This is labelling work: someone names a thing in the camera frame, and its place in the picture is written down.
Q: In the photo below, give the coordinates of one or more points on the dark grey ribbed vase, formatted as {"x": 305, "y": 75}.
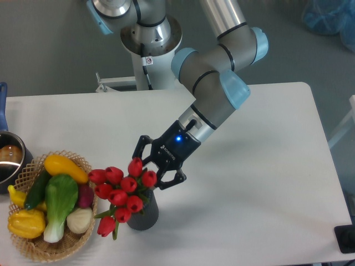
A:
{"x": 149, "y": 217}

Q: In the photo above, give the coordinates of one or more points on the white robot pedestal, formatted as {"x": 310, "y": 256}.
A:
{"x": 152, "y": 50}

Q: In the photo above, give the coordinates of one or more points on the yellow squash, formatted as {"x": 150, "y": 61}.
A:
{"x": 58, "y": 164}

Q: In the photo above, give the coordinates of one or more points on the small yellow gourd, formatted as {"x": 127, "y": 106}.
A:
{"x": 18, "y": 198}

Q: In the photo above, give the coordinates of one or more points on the white garlic bulb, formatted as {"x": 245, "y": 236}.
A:
{"x": 79, "y": 220}

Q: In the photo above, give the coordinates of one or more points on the red tulip bouquet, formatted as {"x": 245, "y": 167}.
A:
{"x": 125, "y": 193}

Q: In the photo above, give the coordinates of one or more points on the yellow bell pepper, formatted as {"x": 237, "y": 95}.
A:
{"x": 27, "y": 224}

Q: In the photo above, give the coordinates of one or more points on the blue plastic bag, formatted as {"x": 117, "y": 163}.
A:
{"x": 331, "y": 18}

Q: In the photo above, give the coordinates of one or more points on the white frame at right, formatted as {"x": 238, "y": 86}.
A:
{"x": 343, "y": 126}

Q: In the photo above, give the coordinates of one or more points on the blue handled steel pot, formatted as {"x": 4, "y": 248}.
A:
{"x": 14, "y": 153}

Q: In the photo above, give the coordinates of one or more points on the black device at edge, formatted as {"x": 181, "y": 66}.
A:
{"x": 345, "y": 238}

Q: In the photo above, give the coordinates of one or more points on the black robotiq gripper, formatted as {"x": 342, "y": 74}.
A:
{"x": 168, "y": 152}

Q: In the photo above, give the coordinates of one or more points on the green bok choy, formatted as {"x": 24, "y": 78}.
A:
{"x": 61, "y": 194}

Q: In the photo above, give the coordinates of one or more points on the green cucumber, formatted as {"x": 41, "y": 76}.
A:
{"x": 36, "y": 194}

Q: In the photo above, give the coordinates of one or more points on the woven wicker basket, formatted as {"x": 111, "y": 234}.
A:
{"x": 37, "y": 249}

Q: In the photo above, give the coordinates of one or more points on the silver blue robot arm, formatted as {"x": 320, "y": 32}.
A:
{"x": 210, "y": 77}

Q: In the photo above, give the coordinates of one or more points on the red radish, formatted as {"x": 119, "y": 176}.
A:
{"x": 85, "y": 196}

